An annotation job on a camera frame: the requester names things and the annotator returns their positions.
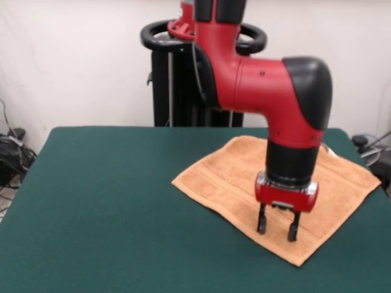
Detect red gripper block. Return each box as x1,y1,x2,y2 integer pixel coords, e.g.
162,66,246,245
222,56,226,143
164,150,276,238
254,179,320,242

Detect dark green table cloth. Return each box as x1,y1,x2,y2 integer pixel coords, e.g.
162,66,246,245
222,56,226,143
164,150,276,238
0,126,391,293

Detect orange terry towel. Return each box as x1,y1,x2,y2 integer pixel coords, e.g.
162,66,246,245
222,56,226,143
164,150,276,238
171,136,382,267

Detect black cable tangle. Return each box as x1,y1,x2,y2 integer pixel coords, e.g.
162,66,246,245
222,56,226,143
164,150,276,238
351,85,391,196
0,97,38,214

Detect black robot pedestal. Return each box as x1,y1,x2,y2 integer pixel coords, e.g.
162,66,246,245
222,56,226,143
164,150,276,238
140,20,268,128

